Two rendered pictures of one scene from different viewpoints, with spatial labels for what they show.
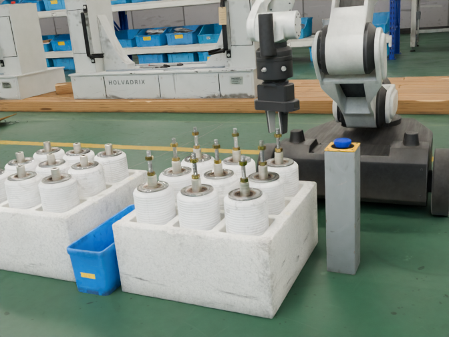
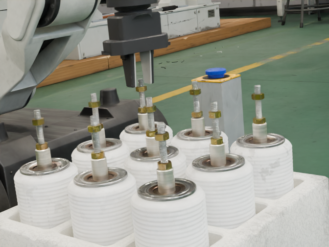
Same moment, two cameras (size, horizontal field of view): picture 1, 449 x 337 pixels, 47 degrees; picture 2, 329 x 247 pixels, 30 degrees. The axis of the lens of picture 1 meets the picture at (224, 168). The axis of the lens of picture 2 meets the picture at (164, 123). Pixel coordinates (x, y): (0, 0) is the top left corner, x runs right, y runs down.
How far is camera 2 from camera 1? 1.32 m
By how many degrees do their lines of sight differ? 73
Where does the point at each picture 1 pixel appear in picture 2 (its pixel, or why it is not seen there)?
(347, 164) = (237, 93)
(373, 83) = (80, 33)
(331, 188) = (229, 128)
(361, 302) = not seen: hidden behind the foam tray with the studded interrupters
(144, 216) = (200, 237)
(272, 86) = (148, 14)
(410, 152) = (126, 107)
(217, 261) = (296, 238)
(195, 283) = not seen: outside the picture
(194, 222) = (252, 204)
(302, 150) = (28, 144)
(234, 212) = (286, 161)
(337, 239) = not seen: hidden behind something
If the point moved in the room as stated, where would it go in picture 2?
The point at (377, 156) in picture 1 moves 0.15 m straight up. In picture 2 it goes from (105, 122) to (98, 59)
